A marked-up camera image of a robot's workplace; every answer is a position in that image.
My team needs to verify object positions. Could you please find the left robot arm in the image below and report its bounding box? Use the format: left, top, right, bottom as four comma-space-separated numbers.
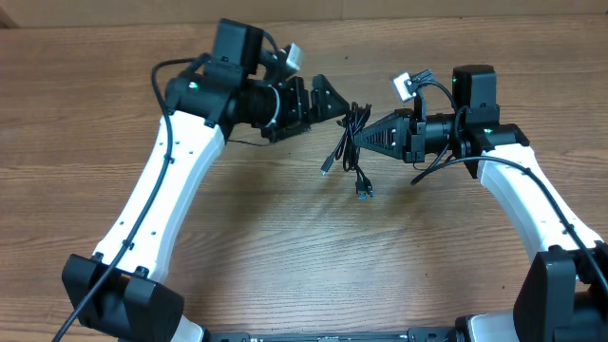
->
62, 19, 350, 341

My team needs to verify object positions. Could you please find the black USB cable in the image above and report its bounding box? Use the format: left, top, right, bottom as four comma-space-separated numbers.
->
319, 101, 376, 201

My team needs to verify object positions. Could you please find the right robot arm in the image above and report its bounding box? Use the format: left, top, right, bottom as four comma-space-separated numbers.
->
351, 65, 607, 341

